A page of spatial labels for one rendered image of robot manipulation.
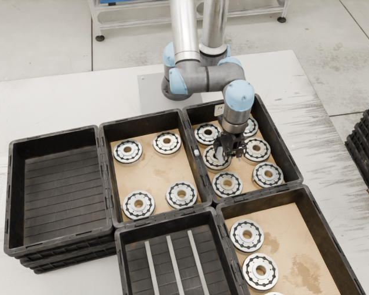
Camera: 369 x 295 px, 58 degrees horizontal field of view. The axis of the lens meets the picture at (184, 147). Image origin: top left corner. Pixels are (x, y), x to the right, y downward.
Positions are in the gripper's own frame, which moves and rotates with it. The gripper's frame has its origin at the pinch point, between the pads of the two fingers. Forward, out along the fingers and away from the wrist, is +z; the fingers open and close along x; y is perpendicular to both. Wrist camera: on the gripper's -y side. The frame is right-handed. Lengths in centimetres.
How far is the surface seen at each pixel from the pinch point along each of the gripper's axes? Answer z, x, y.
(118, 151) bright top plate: -0.7, -37.1, -9.0
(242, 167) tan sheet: 2.6, 5.1, 4.6
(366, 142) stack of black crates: 48, 91, -22
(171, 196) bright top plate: -0.7, -21.8, 12.1
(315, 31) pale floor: 87, 139, -164
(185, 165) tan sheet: 2.6, -14.3, -0.2
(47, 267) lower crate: 12, -65, 22
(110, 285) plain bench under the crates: 15, -46, 32
